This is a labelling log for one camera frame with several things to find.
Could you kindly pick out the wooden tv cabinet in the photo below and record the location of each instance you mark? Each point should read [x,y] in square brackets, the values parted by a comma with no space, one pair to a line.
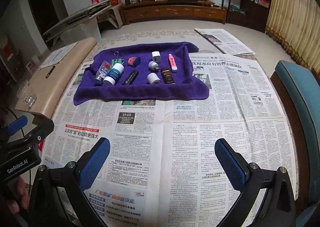
[203,10]

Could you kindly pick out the newspaper on table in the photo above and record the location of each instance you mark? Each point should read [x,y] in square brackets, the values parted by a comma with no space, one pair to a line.
[162,169]

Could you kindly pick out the beige curtain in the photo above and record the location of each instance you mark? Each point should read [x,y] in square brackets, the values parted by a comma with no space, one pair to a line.
[294,24]

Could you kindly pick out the folded newspaper far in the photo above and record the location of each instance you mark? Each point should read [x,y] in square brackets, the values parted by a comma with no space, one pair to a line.
[225,42]

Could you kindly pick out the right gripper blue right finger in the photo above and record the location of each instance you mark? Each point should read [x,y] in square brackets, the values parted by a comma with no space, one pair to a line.
[233,164]

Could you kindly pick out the left hand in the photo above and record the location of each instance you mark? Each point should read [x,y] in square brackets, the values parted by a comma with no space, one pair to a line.
[20,195]

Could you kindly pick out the black Horizon case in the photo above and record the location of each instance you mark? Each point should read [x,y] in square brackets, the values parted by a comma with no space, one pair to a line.
[131,78]

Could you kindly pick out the clear hand sanitizer tube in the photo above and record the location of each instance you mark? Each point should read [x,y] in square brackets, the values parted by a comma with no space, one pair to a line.
[103,71]

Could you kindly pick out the blue white cream bottle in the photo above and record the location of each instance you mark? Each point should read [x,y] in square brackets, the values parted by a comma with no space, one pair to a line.
[114,74]

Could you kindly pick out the pink vaseline jar blue lid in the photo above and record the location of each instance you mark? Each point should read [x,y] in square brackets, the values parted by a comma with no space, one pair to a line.
[134,61]

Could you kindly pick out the teal chair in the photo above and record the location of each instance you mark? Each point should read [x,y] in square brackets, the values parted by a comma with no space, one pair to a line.
[298,90]

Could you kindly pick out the glass cup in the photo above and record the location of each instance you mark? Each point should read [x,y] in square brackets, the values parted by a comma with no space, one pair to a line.
[26,94]

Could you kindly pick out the white usb charger cube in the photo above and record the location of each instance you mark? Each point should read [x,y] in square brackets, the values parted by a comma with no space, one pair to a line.
[156,56]

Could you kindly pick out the purple towel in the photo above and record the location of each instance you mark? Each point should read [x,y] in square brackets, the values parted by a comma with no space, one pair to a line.
[186,87]

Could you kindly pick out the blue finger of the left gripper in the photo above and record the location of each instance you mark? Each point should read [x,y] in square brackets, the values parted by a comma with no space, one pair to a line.
[17,125]

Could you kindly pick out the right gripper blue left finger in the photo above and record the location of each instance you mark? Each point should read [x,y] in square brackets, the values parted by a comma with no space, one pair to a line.
[91,163]

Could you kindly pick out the pink white highlighter pen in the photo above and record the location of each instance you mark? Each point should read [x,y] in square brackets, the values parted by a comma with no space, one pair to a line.
[172,62]

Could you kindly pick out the green binder clip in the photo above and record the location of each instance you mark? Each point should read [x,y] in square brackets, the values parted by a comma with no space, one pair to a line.
[116,59]

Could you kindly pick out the stacked folded boards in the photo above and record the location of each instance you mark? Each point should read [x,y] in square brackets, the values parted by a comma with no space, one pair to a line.
[77,18]

